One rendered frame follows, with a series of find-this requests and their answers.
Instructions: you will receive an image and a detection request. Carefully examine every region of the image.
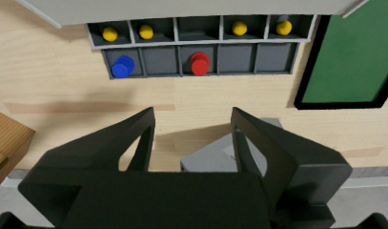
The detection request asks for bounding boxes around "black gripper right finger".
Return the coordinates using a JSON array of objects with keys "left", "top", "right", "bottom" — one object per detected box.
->
[{"left": 231, "top": 107, "right": 353, "bottom": 213}]

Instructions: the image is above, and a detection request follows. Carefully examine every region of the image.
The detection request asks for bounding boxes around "blue plug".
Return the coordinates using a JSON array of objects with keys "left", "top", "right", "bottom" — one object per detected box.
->
[{"left": 112, "top": 56, "right": 134, "bottom": 79}]

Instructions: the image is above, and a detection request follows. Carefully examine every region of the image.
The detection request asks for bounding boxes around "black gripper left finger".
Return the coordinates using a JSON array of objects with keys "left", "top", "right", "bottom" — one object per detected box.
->
[{"left": 33, "top": 107, "right": 155, "bottom": 171}]

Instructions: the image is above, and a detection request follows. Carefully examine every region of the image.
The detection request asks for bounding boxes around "brown cardboard box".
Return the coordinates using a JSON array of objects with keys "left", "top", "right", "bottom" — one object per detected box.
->
[{"left": 0, "top": 112, "right": 36, "bottom": 185}]

